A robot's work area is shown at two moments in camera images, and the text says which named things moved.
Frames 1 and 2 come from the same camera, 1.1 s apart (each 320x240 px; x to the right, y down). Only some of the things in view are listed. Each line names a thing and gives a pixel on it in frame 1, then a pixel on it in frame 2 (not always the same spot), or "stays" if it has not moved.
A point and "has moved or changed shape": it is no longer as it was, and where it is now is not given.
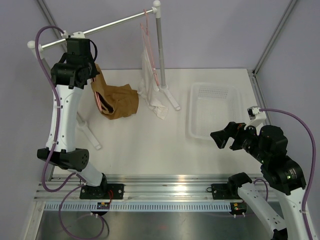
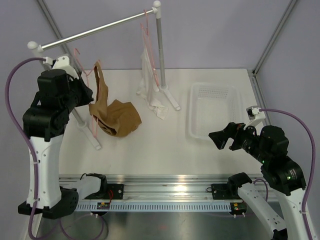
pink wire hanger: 97,97 → 87,75
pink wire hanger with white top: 150,48 stays
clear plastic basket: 211,106 stays
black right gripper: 234,130 stays
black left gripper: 94,71 → 87,97
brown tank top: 115,102 has moved or changed shape
